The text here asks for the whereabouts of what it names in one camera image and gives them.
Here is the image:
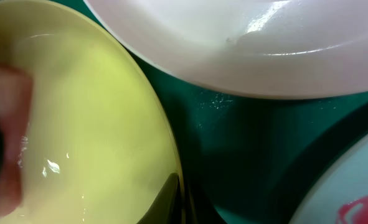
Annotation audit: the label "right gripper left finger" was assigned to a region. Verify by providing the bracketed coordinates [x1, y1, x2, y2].
[138, 173, 181, 224]

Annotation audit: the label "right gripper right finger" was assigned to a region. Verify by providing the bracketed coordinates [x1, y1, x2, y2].
[185, 180, 226, 224]

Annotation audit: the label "green rimmed plate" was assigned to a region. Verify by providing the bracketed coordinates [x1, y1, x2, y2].
[0, 1, 184, 224]

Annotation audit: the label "white plate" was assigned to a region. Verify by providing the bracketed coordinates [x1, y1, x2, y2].
[85, 0, 368, 99]

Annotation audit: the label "green and pink sponge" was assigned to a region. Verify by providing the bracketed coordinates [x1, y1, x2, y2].
[0, 67, 34, 218]

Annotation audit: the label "teal plastic serving tray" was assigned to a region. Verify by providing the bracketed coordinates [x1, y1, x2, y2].
[57, 1, 368, 223]

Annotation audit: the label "light blue plate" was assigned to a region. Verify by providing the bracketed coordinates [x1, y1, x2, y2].
[290, 134, 368, 224]

